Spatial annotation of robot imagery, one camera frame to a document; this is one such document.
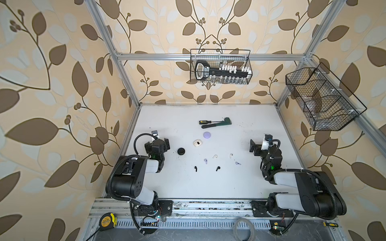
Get white earbud charging case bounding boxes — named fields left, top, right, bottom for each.
left=194, top=140, right=203, bottom=147

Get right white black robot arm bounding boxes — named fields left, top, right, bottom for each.
left=249, top=135, right=347, bottom=220

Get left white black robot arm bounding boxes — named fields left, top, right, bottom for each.
left=106, top=131, right=170, bottom=211

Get black round earbud case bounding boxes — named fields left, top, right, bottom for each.
left=178, top=148, right=186, bottom=156

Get purple round earbud case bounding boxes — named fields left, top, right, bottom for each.
left=203, top=132, right=211, bottom=139

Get yellow tape measure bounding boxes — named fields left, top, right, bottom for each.
left=99, top=212, right=118, bottom=232

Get small yellow black screwdriver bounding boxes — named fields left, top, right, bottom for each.
left=323, top=222, right=339, bottom=228

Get black tool set in basket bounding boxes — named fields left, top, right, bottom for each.
left=193, top=60, right=252, bottom=83

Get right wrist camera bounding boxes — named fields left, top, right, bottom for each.
left=261, top=134, right=273, bottom=151

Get green handled tool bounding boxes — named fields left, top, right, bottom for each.
left=200, top=117, right=232, bottom=129

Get side wire basket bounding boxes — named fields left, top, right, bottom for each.
left=285, top=62, right=367, bottom=131

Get back wire basket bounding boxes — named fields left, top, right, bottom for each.
left=190, top=48, right=253, bottom=85

